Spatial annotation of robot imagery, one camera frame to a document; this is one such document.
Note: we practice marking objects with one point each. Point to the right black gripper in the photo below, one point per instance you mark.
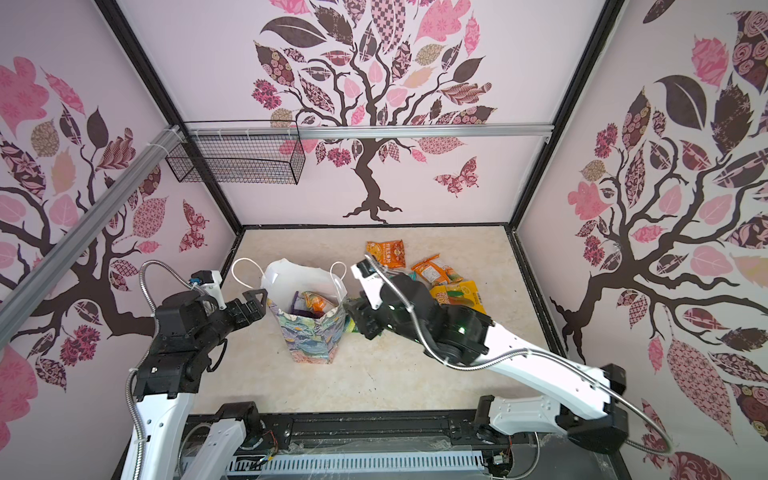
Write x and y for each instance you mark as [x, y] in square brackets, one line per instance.
[367, 318]

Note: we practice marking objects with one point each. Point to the patterned paper gift bag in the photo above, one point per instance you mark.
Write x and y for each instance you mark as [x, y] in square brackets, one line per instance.
[309, 340]

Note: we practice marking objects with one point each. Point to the orange mango snack bag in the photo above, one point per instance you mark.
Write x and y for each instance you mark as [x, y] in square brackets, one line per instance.
[315, 304]

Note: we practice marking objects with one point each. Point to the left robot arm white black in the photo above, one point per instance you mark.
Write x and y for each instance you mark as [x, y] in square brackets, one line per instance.
[192, 319]

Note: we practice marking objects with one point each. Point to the black base frame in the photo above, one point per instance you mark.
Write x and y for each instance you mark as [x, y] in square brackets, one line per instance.
[519, 456]

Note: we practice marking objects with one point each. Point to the purple Fox's candy bag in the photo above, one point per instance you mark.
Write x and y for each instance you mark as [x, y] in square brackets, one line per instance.
[299, 306]

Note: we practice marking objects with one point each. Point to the white slotted cable duct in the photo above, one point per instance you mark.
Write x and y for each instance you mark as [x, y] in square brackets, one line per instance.
[316, 465]

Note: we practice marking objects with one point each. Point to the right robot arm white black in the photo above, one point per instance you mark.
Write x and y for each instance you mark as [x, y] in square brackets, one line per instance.
[583, 403]

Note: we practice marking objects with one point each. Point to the orange snack packet far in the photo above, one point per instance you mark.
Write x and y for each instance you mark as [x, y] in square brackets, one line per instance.
[389, 254]

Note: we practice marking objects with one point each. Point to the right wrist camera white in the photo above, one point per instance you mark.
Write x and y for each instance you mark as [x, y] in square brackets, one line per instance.
[370, 274]

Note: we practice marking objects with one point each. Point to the green white snack bag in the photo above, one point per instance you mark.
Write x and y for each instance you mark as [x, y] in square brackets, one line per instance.
[350, 325]

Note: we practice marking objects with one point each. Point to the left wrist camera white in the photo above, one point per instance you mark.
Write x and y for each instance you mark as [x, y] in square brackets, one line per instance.
[209, 281]

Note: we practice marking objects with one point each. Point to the black wire basket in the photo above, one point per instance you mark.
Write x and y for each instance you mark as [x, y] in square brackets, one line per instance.
[239, 155]

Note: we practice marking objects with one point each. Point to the yellow mango snack bag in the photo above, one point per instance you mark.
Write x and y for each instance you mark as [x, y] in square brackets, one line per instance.
[463, 293]

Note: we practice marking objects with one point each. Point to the aluminium rail left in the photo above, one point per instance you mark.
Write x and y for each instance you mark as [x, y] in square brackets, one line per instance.
[24, 299]

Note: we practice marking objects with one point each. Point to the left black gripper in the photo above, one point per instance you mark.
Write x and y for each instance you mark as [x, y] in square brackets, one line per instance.
[243, 317]

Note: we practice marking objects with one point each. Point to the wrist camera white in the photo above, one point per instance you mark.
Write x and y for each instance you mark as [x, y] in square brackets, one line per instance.
[209, 281]
[370, 274]

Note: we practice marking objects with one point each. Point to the aluminium rail back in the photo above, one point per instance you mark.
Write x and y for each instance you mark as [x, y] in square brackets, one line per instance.
[374, 132]

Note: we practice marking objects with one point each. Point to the aluminium rail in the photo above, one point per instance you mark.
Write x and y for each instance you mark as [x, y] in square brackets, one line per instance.
[374, 132]
[24, 299]

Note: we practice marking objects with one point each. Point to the orange white snack packet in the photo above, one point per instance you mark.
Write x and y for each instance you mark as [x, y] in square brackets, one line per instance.
[436, 272]

